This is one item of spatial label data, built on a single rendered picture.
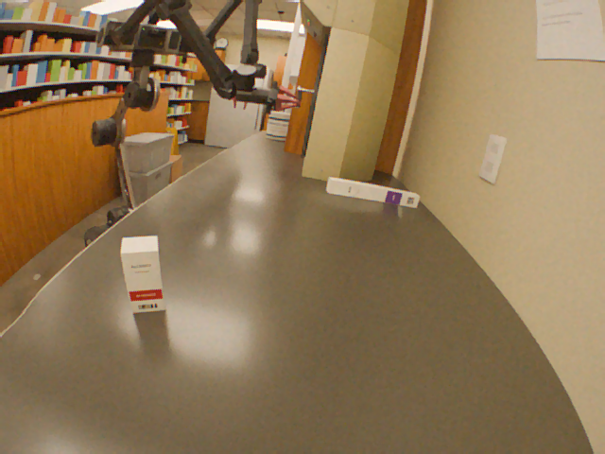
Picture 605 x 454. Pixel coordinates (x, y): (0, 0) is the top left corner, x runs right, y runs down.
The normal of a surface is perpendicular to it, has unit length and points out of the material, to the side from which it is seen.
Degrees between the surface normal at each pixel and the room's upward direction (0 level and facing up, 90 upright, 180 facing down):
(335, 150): 90
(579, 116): 90
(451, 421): 0
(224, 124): 90
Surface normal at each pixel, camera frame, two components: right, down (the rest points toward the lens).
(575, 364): -0.98, -0.18
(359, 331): 0.18, -0.89
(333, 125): -0.03, 0.42
